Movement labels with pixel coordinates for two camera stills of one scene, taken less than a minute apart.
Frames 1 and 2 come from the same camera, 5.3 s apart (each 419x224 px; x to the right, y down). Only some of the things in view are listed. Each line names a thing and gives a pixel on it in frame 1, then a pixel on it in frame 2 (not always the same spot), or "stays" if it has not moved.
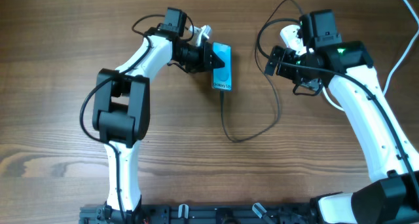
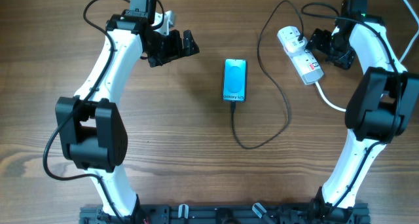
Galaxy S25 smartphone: [222, 77] -> [234, 80]
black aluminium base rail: [206, 214] stays
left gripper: [206, 54] -> [175, 51]
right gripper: [288, 56] -> [343, 60]
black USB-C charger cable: [267, 73] -> [232, 103]
